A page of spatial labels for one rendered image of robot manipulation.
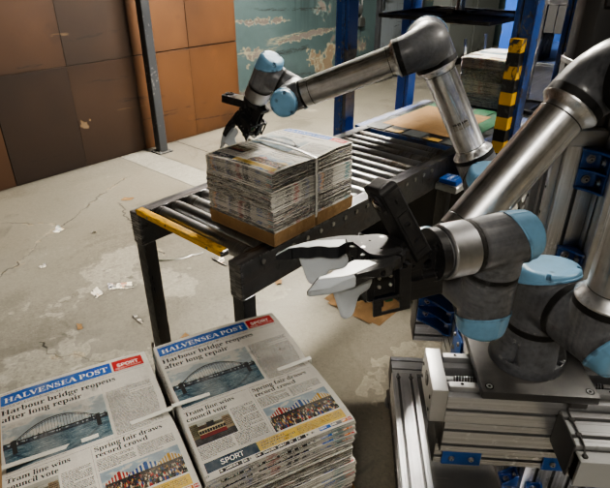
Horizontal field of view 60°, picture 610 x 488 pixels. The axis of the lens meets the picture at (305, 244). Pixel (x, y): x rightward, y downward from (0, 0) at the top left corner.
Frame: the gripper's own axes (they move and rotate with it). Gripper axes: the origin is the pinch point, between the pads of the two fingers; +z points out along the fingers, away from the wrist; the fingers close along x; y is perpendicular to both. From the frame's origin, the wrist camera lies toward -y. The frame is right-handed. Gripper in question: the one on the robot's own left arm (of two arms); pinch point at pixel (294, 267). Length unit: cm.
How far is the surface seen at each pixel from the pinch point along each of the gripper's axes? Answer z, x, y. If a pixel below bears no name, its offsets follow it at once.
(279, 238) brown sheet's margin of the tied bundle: -24, 84, 29
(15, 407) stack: 43, 40, 35
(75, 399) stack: 32, 38, 36
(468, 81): -178, 204, 4
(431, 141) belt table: -122, 155, 24
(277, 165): -26, 87, 8
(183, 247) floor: -14, 251, 90
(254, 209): -18, 89, 21
